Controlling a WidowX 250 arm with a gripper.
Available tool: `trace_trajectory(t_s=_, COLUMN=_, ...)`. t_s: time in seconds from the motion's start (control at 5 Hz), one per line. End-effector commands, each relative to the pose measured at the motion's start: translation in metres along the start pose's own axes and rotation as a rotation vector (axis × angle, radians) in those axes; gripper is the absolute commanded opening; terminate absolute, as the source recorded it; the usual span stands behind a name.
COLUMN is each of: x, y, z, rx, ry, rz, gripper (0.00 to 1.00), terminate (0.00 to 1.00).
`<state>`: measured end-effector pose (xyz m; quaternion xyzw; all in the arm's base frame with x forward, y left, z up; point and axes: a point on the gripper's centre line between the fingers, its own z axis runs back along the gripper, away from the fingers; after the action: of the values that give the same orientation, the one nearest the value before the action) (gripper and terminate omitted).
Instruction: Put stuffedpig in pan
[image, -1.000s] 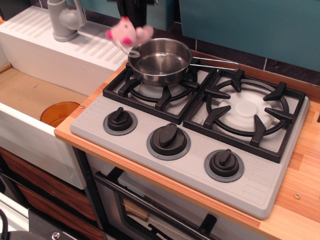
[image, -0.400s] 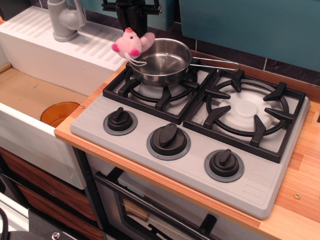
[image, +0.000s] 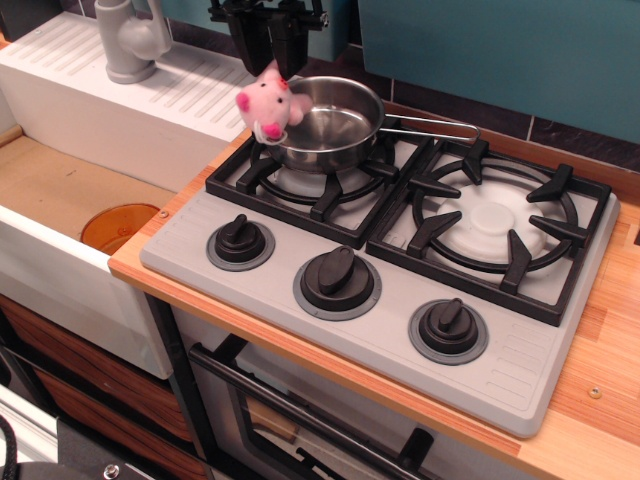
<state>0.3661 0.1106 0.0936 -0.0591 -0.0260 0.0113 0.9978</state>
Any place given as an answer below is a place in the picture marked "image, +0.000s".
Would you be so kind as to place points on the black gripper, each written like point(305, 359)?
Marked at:
point(289, 35)

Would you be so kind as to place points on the pink stuffed pig toy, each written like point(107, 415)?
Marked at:
point(268, 106)

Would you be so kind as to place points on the stainless steel pan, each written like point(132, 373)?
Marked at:
point(344, 123)

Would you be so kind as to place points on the grey toy faucet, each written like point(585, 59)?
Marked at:
point(132, 45)

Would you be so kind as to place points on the black left burner grate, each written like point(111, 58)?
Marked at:
point(343, 207)

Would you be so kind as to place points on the black burner grate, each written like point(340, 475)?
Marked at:
point(343, 207)
point(549, 289)

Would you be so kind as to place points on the black left stove knob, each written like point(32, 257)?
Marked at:
point(240, 245)

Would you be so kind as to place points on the black stove knob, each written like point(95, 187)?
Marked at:
point(448, 332)
point(240, 245)
point(337, 286)

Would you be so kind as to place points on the white toy sink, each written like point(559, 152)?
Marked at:
point(74, 144)

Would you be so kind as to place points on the black middle stove knob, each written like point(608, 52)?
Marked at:
point(337, 286)

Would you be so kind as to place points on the white right burner cap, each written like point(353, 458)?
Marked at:
point(489, 212)

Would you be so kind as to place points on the black right burner grate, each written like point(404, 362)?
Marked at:
point(549, 289)

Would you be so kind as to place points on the black right stove knob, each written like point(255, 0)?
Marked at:
point(448, 332)

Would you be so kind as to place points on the grey toy stove top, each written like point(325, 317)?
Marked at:
point(509, 385)

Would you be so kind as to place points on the black oven door handle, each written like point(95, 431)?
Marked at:
point(221, 362)

